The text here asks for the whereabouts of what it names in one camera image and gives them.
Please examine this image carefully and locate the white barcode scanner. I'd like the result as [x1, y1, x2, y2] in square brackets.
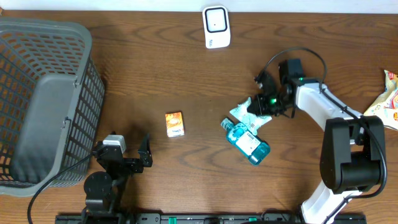
[202, 6, 231, 49]

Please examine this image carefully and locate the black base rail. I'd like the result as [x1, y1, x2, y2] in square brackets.
[55, 212, 368, 224]

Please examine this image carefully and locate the yellow snack bag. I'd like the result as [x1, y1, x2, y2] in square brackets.
[364, 70, 398, 130]

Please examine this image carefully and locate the blue mouthwash bottle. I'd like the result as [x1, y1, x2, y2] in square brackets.
[221, 118, 271, 166]

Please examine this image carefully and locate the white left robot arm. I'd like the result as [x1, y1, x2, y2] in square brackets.
[81, 133, 153, 224]

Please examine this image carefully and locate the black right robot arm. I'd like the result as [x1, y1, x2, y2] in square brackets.
[248, 59, 387, 223]

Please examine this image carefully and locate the teal wet wipes pack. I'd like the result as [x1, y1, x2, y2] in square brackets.
[229, 97, 272, 136]

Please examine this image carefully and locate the orange small carton box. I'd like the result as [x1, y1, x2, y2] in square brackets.
[165, 112, 185, 138]

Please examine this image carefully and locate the grey plastic basket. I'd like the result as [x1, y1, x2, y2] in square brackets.
[1, 17, 105, 197]

